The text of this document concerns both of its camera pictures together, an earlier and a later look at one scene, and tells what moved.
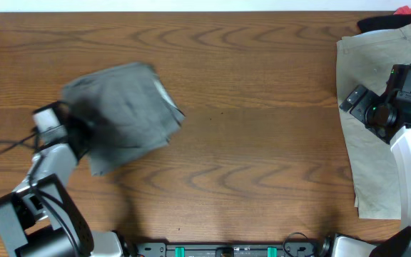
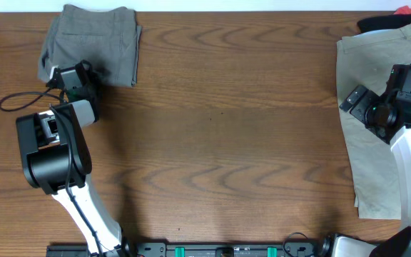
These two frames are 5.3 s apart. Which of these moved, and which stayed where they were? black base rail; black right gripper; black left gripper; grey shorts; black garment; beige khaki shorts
Moved: black left gripper; grey shorts
Stayed: black base rail; beige khaki shorts; black garment; black right gripper
